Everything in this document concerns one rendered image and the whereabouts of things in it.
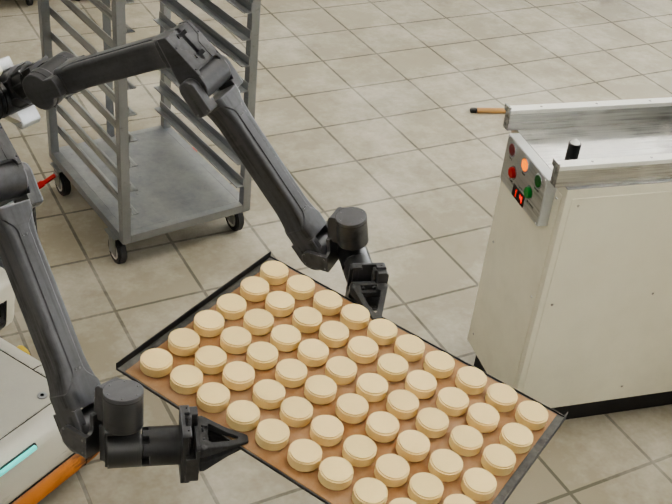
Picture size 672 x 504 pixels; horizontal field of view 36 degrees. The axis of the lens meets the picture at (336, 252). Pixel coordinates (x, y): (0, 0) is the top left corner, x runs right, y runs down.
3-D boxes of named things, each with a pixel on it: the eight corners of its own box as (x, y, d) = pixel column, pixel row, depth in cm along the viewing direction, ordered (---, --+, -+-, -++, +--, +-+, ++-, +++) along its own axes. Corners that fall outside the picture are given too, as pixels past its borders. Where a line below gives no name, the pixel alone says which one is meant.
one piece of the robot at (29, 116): (-12, 108, 218) (-12, 62, 211) (7, 100, 221) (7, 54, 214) (22, 130, 214) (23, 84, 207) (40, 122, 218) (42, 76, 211)
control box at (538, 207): (510, 177, 285) (520, 132, 277) (548, 225, 266) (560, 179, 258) (498, 178, 284) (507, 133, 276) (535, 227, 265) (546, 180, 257)
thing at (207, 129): (245, 163, 353) (245, 156, 351) (237, 165, 352) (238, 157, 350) (160, 86, 395) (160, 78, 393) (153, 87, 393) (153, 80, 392)
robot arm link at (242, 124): (206, 59, 190) (172, 88, 183) (226, 49, 186) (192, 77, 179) (330, 246, 203) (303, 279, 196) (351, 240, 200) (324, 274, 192)
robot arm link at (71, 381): (11, 167, 157) (-53, 184, 149) (30, 157, 153) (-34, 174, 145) (113, 431, 160) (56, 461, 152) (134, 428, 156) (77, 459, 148)
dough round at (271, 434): (286, 426, 157) (288, 417, 156) (290, 452, 154) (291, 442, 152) (253, 426, 156) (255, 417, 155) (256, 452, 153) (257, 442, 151)
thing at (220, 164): (243, 186, 358) (244, 178, 357) (236, 188, 357) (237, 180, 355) (160, 107, 400) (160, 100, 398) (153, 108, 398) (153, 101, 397)
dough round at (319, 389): (341, 396, 164) (343, 387, 163) (319, 410, 161) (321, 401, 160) (319, 378, 167) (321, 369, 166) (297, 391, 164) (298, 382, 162)
